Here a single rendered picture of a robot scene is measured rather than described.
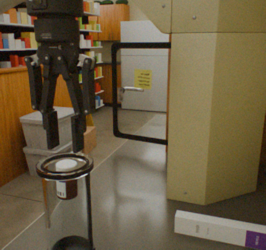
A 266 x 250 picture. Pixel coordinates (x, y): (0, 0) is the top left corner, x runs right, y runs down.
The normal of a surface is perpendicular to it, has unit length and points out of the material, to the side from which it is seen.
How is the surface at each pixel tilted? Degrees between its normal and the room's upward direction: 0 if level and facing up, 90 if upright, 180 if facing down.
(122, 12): 90
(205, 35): 90
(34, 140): 95
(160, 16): 90
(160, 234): 0
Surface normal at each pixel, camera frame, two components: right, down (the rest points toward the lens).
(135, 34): -0.34, 0.25
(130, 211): 0.00, -0.97
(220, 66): 0.43, 0.24
